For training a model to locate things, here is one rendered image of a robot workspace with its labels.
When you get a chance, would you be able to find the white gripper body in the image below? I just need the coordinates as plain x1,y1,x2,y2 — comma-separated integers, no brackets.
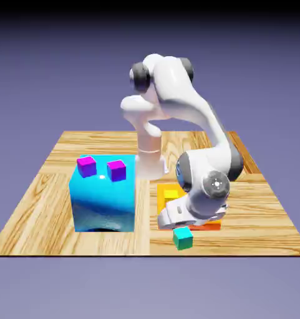
157,198,227,231

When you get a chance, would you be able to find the small teal cube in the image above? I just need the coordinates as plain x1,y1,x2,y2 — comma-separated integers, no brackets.
172,226,194,250

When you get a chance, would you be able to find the small magenta cube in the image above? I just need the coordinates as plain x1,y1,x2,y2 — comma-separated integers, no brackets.
76,155,97,178
107,159,127,183

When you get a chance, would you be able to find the large orange box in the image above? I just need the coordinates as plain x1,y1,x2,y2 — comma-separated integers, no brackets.
157,183,222,231

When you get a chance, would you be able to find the large blue box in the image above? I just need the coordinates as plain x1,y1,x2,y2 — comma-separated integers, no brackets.
69,154,136,233

